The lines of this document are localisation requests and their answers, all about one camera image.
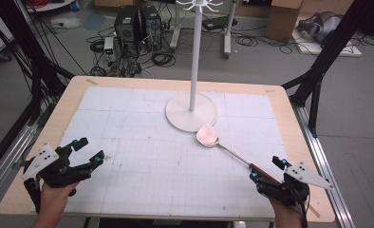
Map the black metal frame stand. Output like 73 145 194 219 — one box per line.
0 0 77 127
281 0 374 138

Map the grey bag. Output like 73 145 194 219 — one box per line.
298 11 344 44

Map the white grid mat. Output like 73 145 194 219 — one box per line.
34 85 292 221

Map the round white table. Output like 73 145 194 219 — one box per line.
26 0 77 13

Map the white rolling stand frame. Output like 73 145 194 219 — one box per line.
170 0 240 61

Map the black computer tower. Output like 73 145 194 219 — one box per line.
113 6 141 49
140 5 162 52

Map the person's left hand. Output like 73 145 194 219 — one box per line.
32 180 81 228

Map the aluminium rail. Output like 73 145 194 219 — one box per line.
0 123 40 205
290 103 356 228

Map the low cardboard box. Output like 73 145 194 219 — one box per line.
94 0 136 8

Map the white hook rack stand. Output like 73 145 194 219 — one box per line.
165 0 224 133

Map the person's right hand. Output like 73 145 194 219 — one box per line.
268 197 307 228

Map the white floor board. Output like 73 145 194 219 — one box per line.
291 29 364 58

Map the tall cardboard box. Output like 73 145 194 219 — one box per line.
265 0 304 41

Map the flat black device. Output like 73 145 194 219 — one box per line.
201 14 238 31

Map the tangle of black cables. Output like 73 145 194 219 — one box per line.
89 60 143 78

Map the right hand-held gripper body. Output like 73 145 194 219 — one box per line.
257 161 334 209

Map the black cable coil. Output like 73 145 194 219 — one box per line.
234 33 259 48
89 39 105 54
151 51 177 68

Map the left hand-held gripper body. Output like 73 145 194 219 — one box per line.
23 142 94 214

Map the silver power supply unit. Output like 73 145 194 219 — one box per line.
103 36 116 63

